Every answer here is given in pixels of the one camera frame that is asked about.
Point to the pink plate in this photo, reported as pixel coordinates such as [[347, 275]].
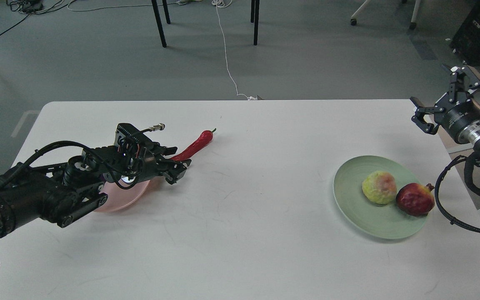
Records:
[[118, 198]]

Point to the green custard apple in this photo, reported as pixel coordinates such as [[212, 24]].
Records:
[[379, 187]]

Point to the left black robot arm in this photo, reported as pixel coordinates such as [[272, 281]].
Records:
[[63, 181]]

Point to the black table leg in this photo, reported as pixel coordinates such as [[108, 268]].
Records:
[[158, 19], [255, 10]]

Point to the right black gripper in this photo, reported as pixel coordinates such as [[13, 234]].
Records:
[[463, 118]]

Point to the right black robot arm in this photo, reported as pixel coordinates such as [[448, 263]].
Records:
[[429, 120]]

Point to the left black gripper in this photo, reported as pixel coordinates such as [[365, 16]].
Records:
[[134, 157]]

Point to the red chili pepper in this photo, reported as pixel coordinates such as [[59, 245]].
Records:
[[203, 140]]

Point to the green plate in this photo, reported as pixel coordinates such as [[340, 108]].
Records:
[[385, 221]]

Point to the black table leg left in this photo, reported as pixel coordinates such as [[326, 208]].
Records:
[[158, 19]]

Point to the black table leg right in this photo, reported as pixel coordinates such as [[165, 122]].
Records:
[[255, 10]]

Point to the red pomegranate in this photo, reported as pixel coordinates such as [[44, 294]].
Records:
[[416, 199]]

